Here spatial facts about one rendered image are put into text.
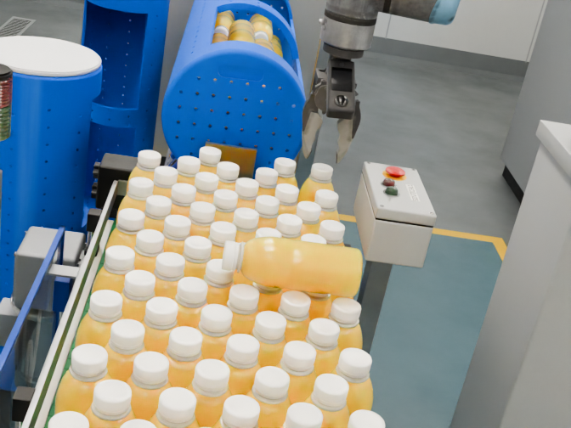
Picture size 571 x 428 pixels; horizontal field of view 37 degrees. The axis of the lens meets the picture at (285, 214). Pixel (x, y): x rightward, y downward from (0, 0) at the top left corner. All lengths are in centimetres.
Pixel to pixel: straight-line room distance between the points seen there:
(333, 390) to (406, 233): 50
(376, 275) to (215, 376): 64
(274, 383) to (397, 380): 200
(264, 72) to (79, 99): 56
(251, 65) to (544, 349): 92
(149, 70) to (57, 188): 101
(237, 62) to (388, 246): 47
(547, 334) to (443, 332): 131
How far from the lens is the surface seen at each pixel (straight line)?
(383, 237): 143
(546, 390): 211
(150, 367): 97
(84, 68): 206
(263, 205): 138
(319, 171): 155
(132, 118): 307
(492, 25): 711
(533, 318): 201
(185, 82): 166
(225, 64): 165
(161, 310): 107
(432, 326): 332
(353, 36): 148
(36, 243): 165
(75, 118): 207
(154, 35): 301
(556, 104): 436
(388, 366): 302
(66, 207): 216
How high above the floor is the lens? 166
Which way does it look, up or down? 25 degrees down
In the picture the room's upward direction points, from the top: 11 degrees clockwise
